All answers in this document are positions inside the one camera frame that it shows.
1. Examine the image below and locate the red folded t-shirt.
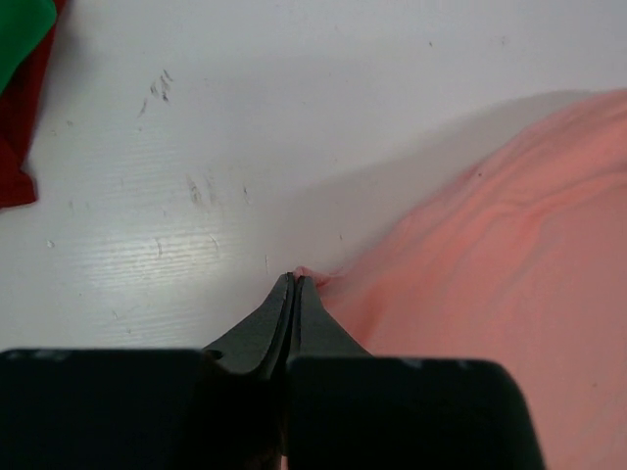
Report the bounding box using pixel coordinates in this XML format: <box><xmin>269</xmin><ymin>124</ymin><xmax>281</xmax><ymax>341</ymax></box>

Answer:
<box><xmin>1</xmin><ymin>0</ymin><xmax>67</xmax><ymax>209</ymax></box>

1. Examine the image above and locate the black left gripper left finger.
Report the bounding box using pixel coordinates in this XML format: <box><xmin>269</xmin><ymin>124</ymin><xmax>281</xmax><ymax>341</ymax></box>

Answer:
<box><xmin>1</xmin><ymin>275</ymin><xmax>295</xmax><ymax>469</ymax></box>

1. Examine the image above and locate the green folded t-shirt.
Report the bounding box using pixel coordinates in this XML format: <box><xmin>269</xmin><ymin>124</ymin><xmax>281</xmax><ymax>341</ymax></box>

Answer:
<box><xmin>0</xmin><ymin>0</ymin><xmax>58</xmax><ymax>91</ymax></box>

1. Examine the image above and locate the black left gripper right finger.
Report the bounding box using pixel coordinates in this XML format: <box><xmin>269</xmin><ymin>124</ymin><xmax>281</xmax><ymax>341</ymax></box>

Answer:
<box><xmin>287</xmin><ymin>277</ymin><xmax>546</xmax><ymax>469</ymax></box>

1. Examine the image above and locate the pink t-shirt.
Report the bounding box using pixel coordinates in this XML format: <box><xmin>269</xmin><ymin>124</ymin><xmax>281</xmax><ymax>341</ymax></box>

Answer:
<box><xmin>313</xmin><ymin>90</ymin><xmax>626</xmax><ymax>469</ymax></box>

